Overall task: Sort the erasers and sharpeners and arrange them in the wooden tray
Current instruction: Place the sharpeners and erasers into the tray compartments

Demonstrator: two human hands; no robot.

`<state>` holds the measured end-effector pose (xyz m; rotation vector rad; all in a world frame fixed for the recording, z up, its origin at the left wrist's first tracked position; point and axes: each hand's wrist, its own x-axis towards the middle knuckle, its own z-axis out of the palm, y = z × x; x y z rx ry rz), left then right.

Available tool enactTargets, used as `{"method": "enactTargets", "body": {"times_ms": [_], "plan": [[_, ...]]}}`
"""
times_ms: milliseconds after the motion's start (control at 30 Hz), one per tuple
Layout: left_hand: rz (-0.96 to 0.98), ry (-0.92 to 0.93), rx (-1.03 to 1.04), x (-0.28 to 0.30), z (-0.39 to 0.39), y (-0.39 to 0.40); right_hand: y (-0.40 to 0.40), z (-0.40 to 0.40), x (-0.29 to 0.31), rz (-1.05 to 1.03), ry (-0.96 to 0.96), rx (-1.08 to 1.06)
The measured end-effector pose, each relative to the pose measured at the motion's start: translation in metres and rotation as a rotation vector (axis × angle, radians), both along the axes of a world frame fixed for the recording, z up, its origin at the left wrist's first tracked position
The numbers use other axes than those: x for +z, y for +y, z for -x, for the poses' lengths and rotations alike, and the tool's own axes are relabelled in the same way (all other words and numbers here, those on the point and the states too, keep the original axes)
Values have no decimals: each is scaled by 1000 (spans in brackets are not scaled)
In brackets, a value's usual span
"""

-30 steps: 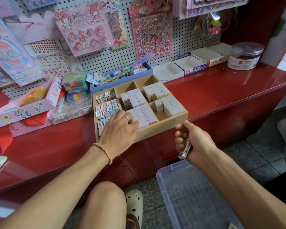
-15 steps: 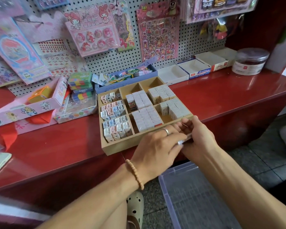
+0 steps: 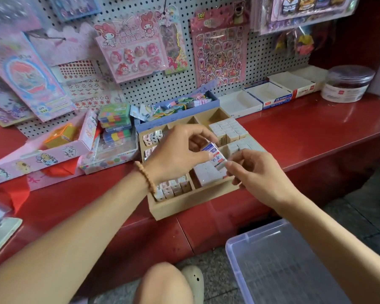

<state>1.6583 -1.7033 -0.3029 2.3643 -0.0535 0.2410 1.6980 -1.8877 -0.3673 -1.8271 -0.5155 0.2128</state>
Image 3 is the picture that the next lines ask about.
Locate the person's right hand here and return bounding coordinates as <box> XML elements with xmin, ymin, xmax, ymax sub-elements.
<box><xmin>225</xmin><ymin>149</ymin><xmax>301</xmax><ymax>213</ymax></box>

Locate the person's left hand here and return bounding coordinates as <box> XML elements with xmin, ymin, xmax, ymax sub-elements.
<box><xmin>139</xmin><ymin>123</ymin><xmax>219</xmax><ymax>185</ymax></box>

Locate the blue striped eraser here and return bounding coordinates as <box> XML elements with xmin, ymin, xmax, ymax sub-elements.
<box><xmin>201</xmin><ymin>142</ymin><xmax>229</xmax><ymax>171</ymax></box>

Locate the wooden compartment tray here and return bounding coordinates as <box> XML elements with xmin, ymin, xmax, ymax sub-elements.
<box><xmin>136</xmin><ymin>107</ymin><xmax>267</xmax><ymax>221</ymax></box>

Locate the clear plastic storage bin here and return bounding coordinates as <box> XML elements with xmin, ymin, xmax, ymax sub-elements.
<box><xmin>225</xmin><ymin>218</ymin><xmax>352</xmax><ymax>304</ymax></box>

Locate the person's left forearm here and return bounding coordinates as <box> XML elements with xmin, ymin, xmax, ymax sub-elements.
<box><xmin>0</xmin><ymin>171</ymin><xmax>149</xmax><ymax>304</ymax></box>

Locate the person's right forearm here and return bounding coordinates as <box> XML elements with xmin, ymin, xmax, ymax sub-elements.
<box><xmin>279</xmin><ymin>190</ymin><xmax>380</xmax><ymax>304</ymax></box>

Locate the blue box of trinkets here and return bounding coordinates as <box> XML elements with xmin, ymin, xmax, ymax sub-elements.
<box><xmin>130</xmin><ymin>79</ymin><xmax>220</xmax><ymax>133</ymax></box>

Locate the white tray box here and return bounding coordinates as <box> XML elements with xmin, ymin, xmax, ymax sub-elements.
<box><xmin>246</xmin><ymin>81</ymin><xmax>293</xmax><ymax>110</ymax></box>
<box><xmin>268</xmin><ymin>65</ymin><xmax>329</xmax><ymax>99</ymax></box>
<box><xmin>218</xmin><ymin>90</ymin><xmax>263</xmax><ymax>119</ymax></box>

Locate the yellow orange toy box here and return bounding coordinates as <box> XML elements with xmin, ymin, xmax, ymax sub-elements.
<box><xmin>43</xmin><ymin>122</ymin><xmax>79</xmax><ymax>149</ymax></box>

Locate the person's left cream clog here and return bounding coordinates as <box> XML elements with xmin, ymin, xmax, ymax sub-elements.
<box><xmin>179</xmin><ymin>264</ymin><xmax>205</xmax><ymax>304</ymax></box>

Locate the person's left leg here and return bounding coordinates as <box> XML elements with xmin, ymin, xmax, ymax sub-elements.
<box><xmin>134</xmin><ymin>261</ymin><xmax>194</xmax><ymax>304</ymax></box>

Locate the stack of colourful packs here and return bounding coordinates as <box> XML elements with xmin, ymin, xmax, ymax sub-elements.
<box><xmin>97</xmin><ymin>103</ymin><xmax>134</xmax><ymax>146</ymax></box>

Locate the white pegboard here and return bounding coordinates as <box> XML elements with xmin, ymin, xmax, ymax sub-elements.
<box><xmin>13</xmin><ymin>0</ymin><xmax>324</xmax><ymax>140</ymax></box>

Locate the red display counter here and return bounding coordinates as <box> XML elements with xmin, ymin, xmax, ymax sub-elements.
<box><xmin>0</xmin><ymin>92</ymin><xmax>380</xmax><ymax>295</ymax></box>

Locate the green edged sticker pack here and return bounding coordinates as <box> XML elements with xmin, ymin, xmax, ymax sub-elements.
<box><xmin>158</xmin><ymin>6</ymin><xmax>190</xmax><ymax>75</ymax></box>

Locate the red patterned sticker sheet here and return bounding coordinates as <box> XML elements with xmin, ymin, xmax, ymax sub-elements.
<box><xmin>51</xmin><ymin>59</ymin><xmax>124</xmax><ymax>111</ymax></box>

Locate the pink sticker pack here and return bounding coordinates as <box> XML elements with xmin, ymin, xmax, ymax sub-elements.
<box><xmin>92</xmin><ymin>11</ymin><xmax>170</xmax><ymax>84</ymax></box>
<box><xmin>190</xmin><ymin>0</ymin><xmax>250</xmax><ymax>89</ymax></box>

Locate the round clear plastic jar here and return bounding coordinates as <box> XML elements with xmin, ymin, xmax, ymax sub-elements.
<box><xmin>320</xmin><ymin>64</ymin><xmax>376</xmax><ymax>104</ymax></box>

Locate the pink tray of trinkets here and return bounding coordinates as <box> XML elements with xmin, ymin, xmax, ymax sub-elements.
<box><xmin>0</xmin><ymin>109</ymin><xmax>99</xmax><ymax>192</ymax></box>

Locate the clear bag of colourful toys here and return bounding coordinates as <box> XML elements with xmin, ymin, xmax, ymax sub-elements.
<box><xmin>272</xmin><ymin>28</ymin><xmax>318</xmax><ymax>59</ymax></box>

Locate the pale pink card pack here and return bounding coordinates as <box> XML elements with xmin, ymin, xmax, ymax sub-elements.
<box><xmin>25</xmin><ymin>22</ymin><xmax>99</xmax><ymax>67</ymax></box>

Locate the red folded cloth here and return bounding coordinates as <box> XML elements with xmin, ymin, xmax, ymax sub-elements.
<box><xmin>0</xmin><ymin>158</ymin><xmax>80</xmax><ymax>216</ymax></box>

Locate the pastel cartoon sticker pack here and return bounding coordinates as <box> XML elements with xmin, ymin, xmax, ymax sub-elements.
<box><xmin>0</xmin><ymin>31</ymin><xmax>77</xmax><ymax>122</ymax></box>

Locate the lilac sticker pack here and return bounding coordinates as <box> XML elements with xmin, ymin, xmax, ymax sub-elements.
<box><xmin>0</xmin><ymin>66</ymin><xmax>35</xmax><ymax>128</ymax></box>

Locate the clear glitter sticker sheet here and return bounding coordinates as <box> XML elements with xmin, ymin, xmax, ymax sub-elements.
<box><xmin>47</xmin><ymin>0</ymin><xmax>103</xmax><ymax>23</ymax></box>

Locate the beaded wooden bracelet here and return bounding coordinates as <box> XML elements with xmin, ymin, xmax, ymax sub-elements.
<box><xmin>133</xmin><ymin>160</ymin><xmax>158</xmax><ymax>195</ymax></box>

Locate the white device with ring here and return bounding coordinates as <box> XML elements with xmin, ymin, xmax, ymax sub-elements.
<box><xmin>0</xmin><ymin>196</ymin><xmax>24</xmax><ymax>263</ymax></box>

